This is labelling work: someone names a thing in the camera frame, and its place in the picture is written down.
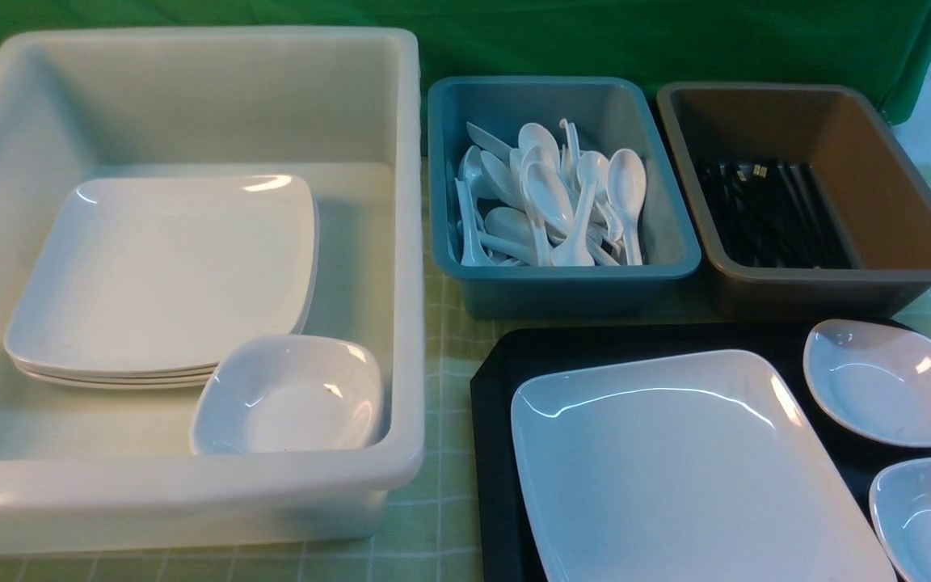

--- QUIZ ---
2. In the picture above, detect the large white rice plate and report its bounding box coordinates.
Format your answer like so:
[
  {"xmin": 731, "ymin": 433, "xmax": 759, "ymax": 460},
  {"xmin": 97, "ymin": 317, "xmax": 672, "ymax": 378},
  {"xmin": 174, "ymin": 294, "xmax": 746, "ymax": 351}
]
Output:
[{"xmin": 510, "ymin": 349, "xmax": 895, "ymax": 581}]

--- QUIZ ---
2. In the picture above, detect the stack of white square plates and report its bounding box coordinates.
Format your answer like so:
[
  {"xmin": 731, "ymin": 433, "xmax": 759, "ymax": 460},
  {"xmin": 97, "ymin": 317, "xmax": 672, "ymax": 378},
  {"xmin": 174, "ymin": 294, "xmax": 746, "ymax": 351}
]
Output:
[{"xmin": 2, "ymin": 174, "xmax": 321, "ymax": 376}]

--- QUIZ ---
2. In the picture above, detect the white bowl in tub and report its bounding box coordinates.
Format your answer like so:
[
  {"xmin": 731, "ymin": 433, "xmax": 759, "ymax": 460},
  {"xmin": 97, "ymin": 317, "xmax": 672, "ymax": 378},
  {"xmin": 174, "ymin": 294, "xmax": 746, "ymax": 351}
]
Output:
[{"xmin": 189, "ymin": 335, "xmax": 385, "ymax": 454}]

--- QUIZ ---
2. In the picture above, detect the large white plastic tub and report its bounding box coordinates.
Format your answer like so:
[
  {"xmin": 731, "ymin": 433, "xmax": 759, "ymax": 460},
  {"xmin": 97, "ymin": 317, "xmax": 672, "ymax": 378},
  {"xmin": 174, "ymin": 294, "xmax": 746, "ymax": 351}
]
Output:
[{"xmin": 0, "ymin": 26, "xmax": 426, "ymax": 554}]

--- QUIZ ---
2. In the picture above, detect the green checkered tablecloth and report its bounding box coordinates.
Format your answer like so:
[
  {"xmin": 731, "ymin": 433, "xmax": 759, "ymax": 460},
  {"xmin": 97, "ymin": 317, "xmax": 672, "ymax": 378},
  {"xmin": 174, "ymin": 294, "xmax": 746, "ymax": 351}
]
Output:
[{"xmin": 0, "ymin": 163, "xmax": 931, "ymax": 581}]

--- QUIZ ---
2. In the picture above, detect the black serving tray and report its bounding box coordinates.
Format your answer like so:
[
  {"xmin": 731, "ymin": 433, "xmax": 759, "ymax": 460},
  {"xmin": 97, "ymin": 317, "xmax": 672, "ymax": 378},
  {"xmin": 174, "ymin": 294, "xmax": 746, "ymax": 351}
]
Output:
[{"xmin": 470, "ymin": 321, "xmax": 931, "ymax": 581}]

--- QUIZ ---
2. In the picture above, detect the pile of white spoons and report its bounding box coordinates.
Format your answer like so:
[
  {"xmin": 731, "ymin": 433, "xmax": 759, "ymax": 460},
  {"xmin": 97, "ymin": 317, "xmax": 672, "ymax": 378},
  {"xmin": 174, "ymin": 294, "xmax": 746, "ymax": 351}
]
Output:
[{"xmin": 452, "ymin": 119, "xmax": 649, "ymax": 268}]

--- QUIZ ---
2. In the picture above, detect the teal plastic bin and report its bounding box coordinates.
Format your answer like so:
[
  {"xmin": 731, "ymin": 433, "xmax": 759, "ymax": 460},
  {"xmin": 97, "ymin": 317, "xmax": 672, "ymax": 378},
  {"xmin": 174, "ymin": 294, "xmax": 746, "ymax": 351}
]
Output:
[{"xmin": 426, "ymin": 76, "xmax": 702, "ymax": 319}]

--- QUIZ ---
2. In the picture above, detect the pile of black chopsticks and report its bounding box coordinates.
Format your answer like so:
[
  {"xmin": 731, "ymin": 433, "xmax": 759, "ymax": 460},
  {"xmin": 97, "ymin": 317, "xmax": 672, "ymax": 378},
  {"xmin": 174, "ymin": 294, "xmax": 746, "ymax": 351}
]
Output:
[{"xmin": 693, "ymin": 156, "xmax": 854, "ymax": 269}]

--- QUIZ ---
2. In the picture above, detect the brown plastic bin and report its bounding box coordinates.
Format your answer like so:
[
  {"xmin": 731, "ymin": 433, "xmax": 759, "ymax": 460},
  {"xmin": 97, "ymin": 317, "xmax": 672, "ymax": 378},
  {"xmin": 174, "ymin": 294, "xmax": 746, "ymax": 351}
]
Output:
[{"xmin": 656, "ymin": 82, "xmax": 931, "ymax": 320}]

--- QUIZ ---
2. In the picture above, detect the green backdrop cloth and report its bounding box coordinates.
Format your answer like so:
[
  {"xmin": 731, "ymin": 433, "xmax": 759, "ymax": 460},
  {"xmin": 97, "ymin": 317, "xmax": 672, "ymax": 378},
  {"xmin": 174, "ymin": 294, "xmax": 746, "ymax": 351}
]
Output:
[{"xmin": 0, "ymin": 1, "xmax": 931, "ymax": 123}]

